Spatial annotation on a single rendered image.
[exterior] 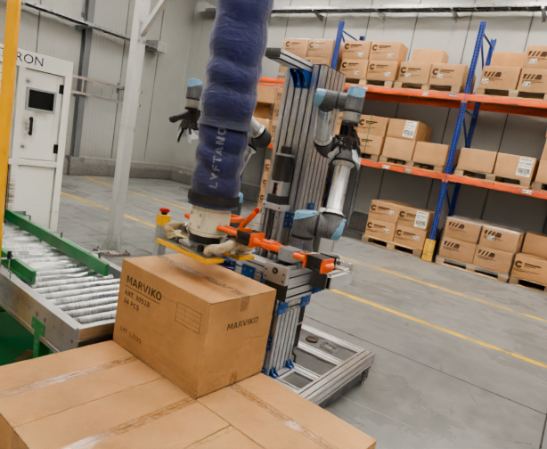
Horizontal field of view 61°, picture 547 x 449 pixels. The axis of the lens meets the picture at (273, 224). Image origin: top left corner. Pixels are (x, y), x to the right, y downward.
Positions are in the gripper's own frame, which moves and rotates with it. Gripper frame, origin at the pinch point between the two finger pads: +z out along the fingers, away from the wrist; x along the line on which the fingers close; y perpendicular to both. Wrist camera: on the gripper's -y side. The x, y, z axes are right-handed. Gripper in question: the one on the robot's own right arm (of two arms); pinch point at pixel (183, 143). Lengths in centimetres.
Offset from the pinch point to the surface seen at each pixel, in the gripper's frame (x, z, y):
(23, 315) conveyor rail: 19, 103, -68
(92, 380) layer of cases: -69, 94, -59
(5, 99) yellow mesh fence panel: 37, -7, -81
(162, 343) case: -71, 81, -32
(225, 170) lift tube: -72, 5, -15
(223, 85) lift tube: -69, -28, -21
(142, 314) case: -56, 74, -35
